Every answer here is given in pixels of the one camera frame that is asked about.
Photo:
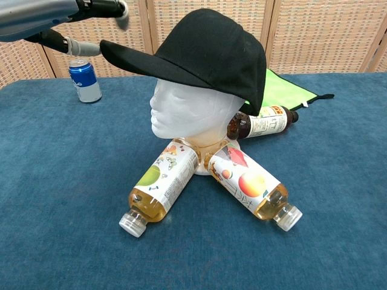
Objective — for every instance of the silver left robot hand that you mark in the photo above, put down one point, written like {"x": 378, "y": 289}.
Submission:
{"x": 36, "y": 18}

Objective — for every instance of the black baseball cap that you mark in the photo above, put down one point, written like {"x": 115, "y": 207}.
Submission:
{"x": 208, "y": 57}

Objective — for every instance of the white foam mannequin head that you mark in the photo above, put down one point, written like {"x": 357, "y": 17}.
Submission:
{"x": 187, "y": 111}

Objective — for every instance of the blue and white soda can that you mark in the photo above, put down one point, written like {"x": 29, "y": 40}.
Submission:
{"x": 84, "y": 81}

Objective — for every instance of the green apple label tea bottle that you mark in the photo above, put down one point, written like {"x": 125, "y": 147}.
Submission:
{"x": 163, "y": 184}

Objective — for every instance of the blue velvet table cloth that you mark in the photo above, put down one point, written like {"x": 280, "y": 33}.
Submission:
{"x": 60, "y": 241}

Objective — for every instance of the dark brown tea bottle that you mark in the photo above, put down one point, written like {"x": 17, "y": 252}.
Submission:
{"x": 266, "y": 122}

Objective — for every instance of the green microfiber cloth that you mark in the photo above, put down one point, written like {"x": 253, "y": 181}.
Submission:
{"x": 284, "y": 89}

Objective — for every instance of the peach label tea bottle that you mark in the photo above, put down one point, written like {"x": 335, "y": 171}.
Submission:
{"x": 251, "y": 184}

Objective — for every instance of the woven rattan folding screen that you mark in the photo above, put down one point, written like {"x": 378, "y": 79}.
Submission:
{"x": 317, "y": 33}

